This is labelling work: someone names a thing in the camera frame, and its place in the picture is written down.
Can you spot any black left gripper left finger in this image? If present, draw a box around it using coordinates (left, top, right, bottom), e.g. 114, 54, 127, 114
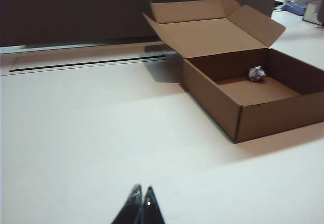
110, 183, 143, 224

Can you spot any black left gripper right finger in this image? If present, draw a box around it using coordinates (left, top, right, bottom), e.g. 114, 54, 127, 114
138, 186, 166, 224

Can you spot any small paper ball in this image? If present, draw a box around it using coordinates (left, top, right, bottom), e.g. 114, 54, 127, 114
249, 66, 268, 82

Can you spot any open brown cardboard box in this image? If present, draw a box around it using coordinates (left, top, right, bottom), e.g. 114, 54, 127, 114
142, 0, 324, 144

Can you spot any wide brown desk divider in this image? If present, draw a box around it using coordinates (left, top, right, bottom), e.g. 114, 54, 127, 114
0, 0, 277, 48

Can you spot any blue plastic bag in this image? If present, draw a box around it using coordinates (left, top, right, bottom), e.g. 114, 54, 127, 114
282, 0, 317, 15

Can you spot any desk cable slot cover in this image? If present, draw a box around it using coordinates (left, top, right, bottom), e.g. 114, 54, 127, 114
2, 53, 168, 77

